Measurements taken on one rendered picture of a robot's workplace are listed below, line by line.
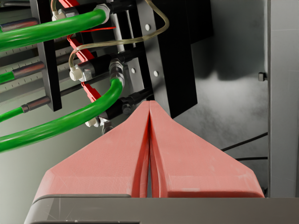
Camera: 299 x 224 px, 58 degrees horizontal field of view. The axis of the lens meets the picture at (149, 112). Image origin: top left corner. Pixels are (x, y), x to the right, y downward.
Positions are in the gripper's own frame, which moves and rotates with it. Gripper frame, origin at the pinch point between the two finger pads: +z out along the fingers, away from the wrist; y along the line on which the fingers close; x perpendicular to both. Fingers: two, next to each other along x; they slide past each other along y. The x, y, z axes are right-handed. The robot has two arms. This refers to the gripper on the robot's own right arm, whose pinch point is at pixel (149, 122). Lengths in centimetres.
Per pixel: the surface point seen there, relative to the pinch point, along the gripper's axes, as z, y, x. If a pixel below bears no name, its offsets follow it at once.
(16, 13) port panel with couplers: 50, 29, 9
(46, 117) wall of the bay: 45, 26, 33
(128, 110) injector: 26.8, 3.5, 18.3
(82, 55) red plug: 30.4, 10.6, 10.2
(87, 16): 15.3, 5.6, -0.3
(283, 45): 21.7, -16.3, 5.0
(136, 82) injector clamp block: 36.9, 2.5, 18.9
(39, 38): 11.4, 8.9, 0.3
